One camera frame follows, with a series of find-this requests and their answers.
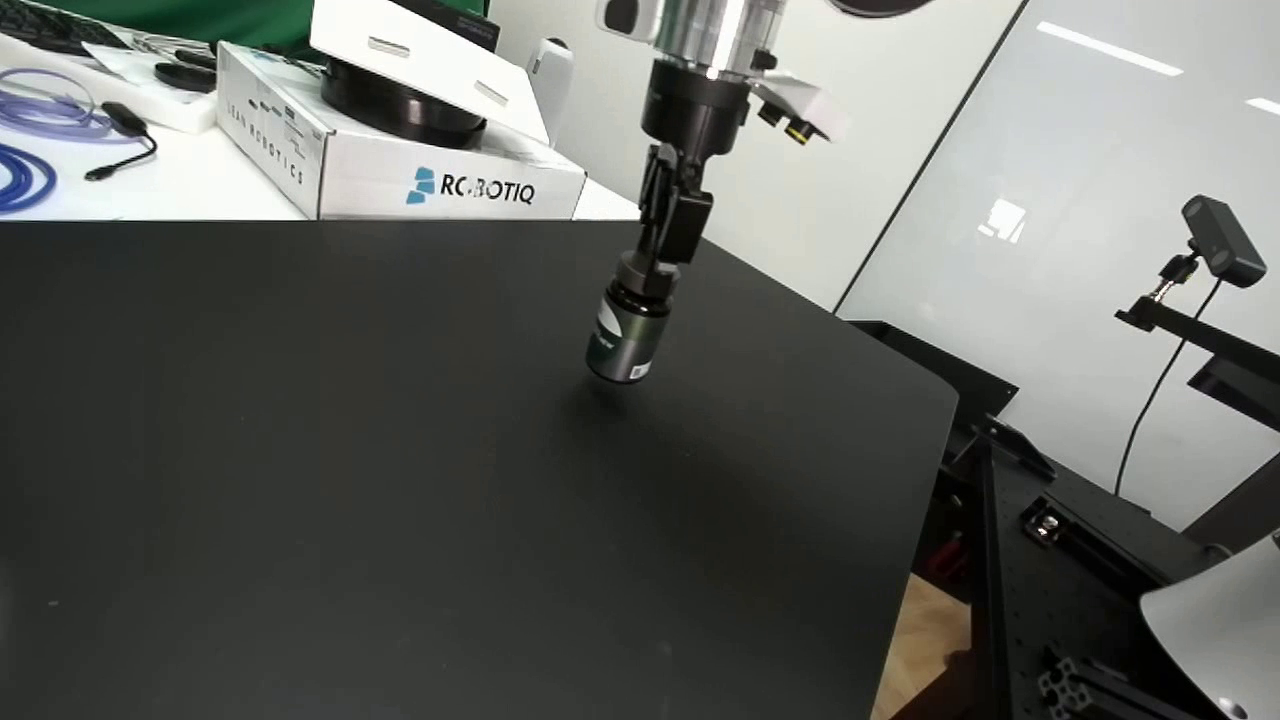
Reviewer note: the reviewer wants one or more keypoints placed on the small dark bottle silver cap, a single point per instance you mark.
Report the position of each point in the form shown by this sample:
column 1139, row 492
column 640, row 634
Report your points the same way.
column 626, row 341

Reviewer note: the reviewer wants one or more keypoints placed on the black aluminium frame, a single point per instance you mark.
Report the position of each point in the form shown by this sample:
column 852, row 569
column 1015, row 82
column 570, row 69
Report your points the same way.
column 1065, row 561

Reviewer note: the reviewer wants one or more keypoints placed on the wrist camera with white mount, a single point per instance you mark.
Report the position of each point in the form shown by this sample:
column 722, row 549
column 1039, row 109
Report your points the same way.
column 795, row 106

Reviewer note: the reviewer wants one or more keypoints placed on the green backdrop cloth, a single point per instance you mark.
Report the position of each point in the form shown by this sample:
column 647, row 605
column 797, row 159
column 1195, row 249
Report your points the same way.
column 212, row 19

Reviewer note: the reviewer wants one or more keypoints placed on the black round device in box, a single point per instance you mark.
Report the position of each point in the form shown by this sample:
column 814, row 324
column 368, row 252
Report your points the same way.
column 403, row 109

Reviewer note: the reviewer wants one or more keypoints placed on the white Robotiq cardboard box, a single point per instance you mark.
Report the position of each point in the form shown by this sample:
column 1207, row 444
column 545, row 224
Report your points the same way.
column 386, row 167

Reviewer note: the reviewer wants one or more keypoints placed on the black mouse-like device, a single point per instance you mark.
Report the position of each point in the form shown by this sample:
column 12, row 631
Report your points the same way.
column 187, row 75

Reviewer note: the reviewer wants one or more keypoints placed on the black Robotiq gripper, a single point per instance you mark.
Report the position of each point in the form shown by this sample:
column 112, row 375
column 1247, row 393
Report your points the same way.
column 701, row 106

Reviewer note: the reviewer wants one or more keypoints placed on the black camera on mount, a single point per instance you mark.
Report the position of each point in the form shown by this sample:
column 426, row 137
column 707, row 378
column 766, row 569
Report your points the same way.
column 1225, row 241

